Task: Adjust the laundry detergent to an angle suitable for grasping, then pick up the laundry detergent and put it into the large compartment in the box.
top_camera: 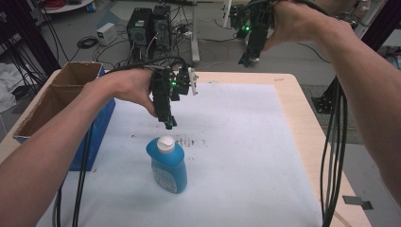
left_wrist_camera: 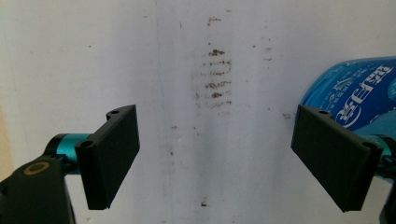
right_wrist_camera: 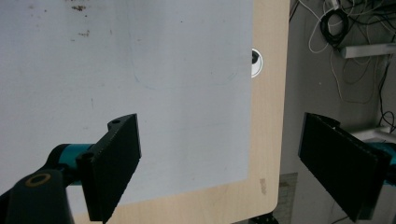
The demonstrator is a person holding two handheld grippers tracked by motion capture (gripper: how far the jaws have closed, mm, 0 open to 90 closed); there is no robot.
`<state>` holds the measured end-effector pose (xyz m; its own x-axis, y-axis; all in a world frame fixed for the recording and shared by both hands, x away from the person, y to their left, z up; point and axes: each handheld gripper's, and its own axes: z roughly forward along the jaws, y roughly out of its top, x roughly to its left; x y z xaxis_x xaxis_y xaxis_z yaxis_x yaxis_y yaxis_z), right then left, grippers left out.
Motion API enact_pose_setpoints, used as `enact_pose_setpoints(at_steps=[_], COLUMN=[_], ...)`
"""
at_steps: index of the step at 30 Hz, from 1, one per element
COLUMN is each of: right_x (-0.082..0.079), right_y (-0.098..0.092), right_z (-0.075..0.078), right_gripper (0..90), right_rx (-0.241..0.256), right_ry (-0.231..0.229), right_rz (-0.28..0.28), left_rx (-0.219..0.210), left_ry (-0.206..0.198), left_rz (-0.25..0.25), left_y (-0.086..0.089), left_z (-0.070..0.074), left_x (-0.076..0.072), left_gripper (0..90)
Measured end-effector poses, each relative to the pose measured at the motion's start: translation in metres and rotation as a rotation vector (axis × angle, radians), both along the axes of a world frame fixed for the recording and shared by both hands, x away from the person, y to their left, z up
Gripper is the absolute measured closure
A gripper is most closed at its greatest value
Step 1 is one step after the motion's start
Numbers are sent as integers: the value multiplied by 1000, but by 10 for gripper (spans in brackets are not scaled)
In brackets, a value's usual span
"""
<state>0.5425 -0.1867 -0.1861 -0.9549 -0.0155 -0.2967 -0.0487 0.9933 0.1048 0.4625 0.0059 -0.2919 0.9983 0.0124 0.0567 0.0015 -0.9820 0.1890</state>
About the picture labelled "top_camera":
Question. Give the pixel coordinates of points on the person's right hand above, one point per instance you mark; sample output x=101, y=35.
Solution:
x=296, y=23

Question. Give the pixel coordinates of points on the blue detergent bottle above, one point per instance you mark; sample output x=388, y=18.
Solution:
x=168, y=165

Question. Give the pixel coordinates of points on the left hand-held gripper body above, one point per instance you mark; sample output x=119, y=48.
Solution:
x=164, y=91

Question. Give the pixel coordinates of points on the person's left hand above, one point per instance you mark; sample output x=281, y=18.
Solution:
x=129, y=86

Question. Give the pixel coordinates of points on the white table leg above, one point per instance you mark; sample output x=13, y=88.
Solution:
x=195, y=31

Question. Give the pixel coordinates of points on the white table mat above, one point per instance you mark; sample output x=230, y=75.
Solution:
x=189, y=157

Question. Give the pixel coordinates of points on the black computer tower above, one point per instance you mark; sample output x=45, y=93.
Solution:
x=139, y=31

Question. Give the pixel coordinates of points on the white power box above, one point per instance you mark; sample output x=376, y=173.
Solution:
x=106, y=33

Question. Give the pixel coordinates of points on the white cloth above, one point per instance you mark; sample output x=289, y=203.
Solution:
x=8, y=85

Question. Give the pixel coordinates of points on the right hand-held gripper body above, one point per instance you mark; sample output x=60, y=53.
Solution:
x=257, y=25

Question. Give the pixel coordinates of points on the black metal stand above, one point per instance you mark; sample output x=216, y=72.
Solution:
x=327, y=94
x=28, y=34

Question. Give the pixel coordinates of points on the grey computer tower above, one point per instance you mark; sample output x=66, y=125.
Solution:
x=161, y=26

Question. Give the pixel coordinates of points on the blue cardboard box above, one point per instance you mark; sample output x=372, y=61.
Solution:
x=60, y=113

